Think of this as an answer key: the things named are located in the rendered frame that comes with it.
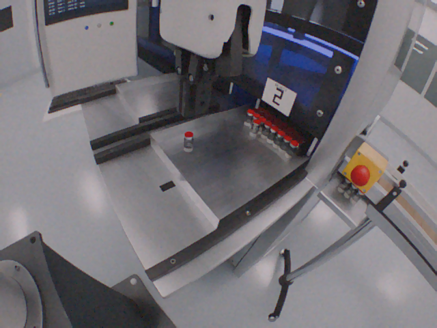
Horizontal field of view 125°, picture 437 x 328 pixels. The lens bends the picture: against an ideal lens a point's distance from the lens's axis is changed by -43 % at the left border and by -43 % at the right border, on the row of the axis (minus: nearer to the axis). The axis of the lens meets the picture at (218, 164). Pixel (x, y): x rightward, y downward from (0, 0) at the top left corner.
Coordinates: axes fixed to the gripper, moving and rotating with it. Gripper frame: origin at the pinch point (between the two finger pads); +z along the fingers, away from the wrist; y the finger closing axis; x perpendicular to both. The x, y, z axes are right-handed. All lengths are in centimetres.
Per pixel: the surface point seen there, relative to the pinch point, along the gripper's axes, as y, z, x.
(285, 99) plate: 4.9, 7.8, -27.9
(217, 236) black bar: -7.5, 20.3, -0.7
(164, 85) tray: 50, 22, -20
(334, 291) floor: -66, 110, -71
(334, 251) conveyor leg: -32, 51, -43
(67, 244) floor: 61, 110, 57
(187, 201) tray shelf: 1.7, 22.3, -1.1
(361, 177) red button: -18.3, 10.1, -24.5
